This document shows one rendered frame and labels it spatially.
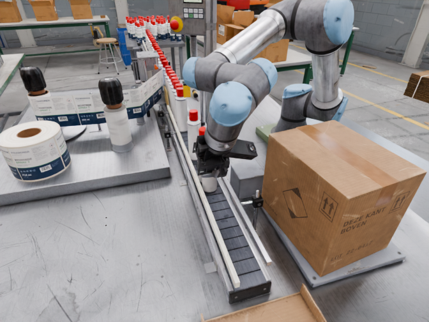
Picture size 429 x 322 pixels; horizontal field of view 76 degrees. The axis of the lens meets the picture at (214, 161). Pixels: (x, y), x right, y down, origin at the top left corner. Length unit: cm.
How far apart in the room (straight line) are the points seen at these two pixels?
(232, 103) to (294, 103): 75
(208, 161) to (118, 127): 56
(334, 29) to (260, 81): 35
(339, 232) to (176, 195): 57
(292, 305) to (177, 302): 28
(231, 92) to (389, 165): 43
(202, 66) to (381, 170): 48
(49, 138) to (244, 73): 75
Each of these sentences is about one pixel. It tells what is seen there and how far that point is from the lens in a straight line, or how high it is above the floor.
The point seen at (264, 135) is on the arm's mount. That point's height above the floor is 86.
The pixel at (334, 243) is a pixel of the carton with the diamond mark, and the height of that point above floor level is 98.
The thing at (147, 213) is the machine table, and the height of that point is 83.
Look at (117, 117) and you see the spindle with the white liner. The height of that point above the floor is 104.
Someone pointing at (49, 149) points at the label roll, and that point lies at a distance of 113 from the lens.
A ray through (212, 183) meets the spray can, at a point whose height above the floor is 92.
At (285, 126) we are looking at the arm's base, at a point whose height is 93.
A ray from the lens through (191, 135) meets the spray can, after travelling 104.
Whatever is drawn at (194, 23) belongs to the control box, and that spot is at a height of 133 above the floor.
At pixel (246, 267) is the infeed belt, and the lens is 75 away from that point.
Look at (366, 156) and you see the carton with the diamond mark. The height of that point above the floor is 112.
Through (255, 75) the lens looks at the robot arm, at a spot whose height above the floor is 133.
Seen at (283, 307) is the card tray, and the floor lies 83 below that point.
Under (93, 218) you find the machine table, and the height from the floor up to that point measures 83.
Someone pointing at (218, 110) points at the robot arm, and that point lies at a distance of 51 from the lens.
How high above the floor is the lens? 149
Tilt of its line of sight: 34 degrees down
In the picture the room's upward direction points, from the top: straight up
